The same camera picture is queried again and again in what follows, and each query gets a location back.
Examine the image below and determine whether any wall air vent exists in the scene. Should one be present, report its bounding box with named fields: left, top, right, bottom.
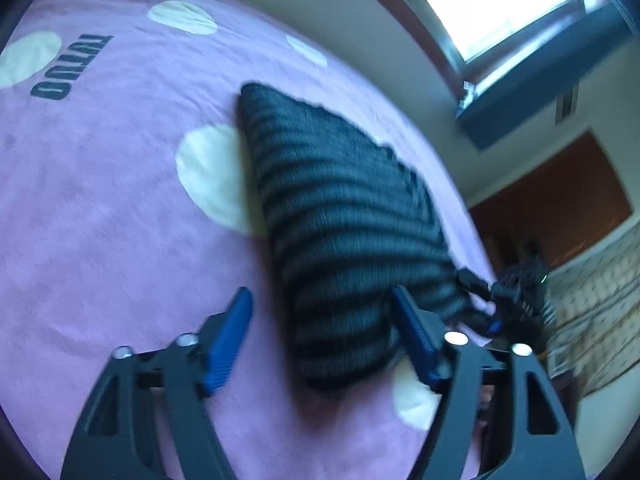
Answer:
left=554, top=86, right=581, bottom=124

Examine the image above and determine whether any dark striped knit garment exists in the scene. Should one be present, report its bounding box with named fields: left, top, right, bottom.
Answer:
left=235, top=81, right=493, bottom=403

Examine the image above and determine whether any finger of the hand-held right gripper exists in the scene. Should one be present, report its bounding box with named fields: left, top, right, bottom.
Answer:
left=470, top=309, right=505, bottom=337
left=457, top=268, right=497, bottom=302

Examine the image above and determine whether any white window handle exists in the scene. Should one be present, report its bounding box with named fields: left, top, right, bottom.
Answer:
left=456, top=80, right=477, bottom=112

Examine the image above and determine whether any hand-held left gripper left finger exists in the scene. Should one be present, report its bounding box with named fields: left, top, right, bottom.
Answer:
left=60, top=286, right=255, bottom=480

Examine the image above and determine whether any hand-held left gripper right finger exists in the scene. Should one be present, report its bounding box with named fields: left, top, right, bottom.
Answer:
left=391, top=285, right=586, bottom=480

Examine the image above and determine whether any brown wooden door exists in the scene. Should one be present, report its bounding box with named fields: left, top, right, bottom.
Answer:
left=467, top=130, right=633, bottom=271

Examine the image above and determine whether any patterned quilt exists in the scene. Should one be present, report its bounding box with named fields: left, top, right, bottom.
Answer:
left=547, top=225, right=640, bottom=396

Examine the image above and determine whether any pink polka dot bed sheet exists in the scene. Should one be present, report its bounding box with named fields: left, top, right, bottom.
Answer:
left=0, top=0, right=501, bottom=480

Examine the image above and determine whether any dark blue curtain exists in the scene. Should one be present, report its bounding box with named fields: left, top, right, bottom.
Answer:
left=457, top=2, right=640, bottom=151

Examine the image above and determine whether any window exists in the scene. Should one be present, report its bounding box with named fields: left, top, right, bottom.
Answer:
left=365, top=0, right=616, bottom=96

